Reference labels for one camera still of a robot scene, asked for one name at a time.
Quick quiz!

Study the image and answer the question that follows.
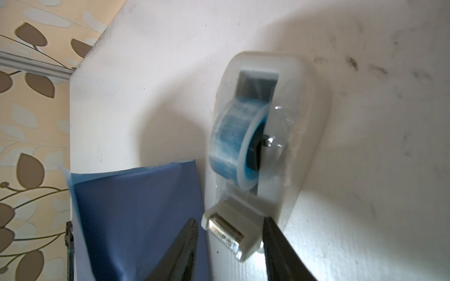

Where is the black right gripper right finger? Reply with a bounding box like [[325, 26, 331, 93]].
[[262, 217, 316, 281]]

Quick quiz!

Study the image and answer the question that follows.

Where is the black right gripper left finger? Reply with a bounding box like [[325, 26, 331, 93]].
[[146, 218, 199, 281]]

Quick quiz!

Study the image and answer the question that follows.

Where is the blue wrapping paper sheet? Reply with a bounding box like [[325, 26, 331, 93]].
[[63, 160, 212, 281]]

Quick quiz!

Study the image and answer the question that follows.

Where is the black adjustable wrench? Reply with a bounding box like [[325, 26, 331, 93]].
[[64, 221, 75, 281]]

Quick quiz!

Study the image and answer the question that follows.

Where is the grey tape dispenser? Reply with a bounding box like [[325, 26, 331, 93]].
[[202, 52, 331, 262]]

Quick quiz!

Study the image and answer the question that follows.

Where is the aluminium frame crossbar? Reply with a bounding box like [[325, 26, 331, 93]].
[[1, 52, 75, 80]]

